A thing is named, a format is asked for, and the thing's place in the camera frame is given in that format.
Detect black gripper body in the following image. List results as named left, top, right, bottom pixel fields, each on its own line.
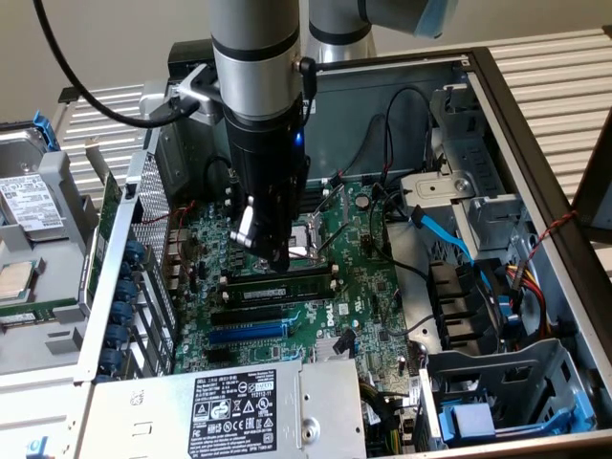
left=224, top=102, right=312, bottom=211

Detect CPU socket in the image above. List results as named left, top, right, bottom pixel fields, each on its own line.
left=286, top=217, right=327, bottom=267

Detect silver socket cover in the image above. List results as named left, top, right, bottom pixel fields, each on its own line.
left=305, top=183, right=347, bottom=259

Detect thin metal locking lever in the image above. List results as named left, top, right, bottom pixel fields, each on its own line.
left=317, top=220, right=349, bottom=254

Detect long black expansion slot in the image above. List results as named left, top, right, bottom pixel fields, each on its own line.
left=208, top=304, right=284, bottom=328

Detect metal rear port block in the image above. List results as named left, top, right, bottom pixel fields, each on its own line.
left=162, top=227, right=198, bottom=300

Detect blue expansion slot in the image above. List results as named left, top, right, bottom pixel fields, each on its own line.
left=207, top=320, right=290, bottom=344

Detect open PC case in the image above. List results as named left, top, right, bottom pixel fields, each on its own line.
left=74, top=46, right=612, bottom=459

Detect green Dell motherboard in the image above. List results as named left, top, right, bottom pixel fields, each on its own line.
left=170, top=177, right=413, bottom=380

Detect black box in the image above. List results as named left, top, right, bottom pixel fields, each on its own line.
left=166, top=40, right=214, bottom=74

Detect blue card retainer clip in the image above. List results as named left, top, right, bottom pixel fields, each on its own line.
left=124, top=238, right=147, bottom=267
left=98, top=348, right=124, bottom=379
left=111, top=300, right=138, bottom=327
left=104, top=324, right=131, bottom=351
left=116, top=278, right=142, bottom=303

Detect silver chipset heatsink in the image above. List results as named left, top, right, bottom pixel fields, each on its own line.
left=313, top=334, right=358, bottom=364

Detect green graphics card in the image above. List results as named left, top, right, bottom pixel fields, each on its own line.
left=84, top=136, right=124, bottom=310

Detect black plastic fan shroud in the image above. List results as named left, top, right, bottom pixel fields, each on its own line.
left=426, top=259, right=504, bottom=356

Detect silver metal disk bay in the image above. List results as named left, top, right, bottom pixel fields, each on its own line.
left=399, top=84, right=530, bottom=252

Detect gray parts rack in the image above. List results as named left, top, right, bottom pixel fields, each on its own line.
left=0, top=121, right=99, bottom=379

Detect silver power supply unit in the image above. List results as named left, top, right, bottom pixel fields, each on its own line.
left=87, top=357, right=368, bottom=459

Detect silver Toshiba hard disk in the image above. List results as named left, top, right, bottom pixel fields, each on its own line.
left=0, top=127, right=68, bottom=243

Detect silver CPU chip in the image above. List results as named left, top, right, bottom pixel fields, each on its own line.
left=0, top=260, right=38, bottom=303

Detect blue plastic disk caddy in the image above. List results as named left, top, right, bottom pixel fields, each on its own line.
left=438, top=400, right=582, bottom=445

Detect gray perforated disk bay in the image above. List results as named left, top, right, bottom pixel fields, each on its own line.
left=414, top=337, right=599, bottom=453

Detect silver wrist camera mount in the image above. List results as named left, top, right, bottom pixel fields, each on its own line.
left=164, top=63, right=226, bottom=126

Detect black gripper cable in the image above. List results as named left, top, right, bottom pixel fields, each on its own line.
left=295, top=55, right=318, bottom=119

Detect thin red wire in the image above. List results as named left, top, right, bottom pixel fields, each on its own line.
left=142, top=199, right=198, bottom=269

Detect silver metal bracket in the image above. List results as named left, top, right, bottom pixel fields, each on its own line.
left=138, top=80, right=168, bottom=123

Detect thin black looped wire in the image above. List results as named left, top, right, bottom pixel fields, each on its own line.
left=383, top=87, right=435, bottom=184

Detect thick black wire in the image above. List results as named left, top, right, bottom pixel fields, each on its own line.
left=369, top=189, right=430, bottom=283

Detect blue flat SATA wire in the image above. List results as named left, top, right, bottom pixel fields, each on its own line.
left=409, top=204, right=496, bottom=293

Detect blue hard disk rail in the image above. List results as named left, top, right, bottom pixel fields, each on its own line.
left=32, top=108, right=61, bottom=154

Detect red yellow power wires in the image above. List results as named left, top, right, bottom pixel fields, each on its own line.
left=506, top=264, right=561, bottom=339

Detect black camera cable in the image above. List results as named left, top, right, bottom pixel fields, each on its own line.
left=32, top=0, right=202, bottom=129

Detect red black twisted wire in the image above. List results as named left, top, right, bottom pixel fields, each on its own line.
left=519, top=209, right=580, bottom=276

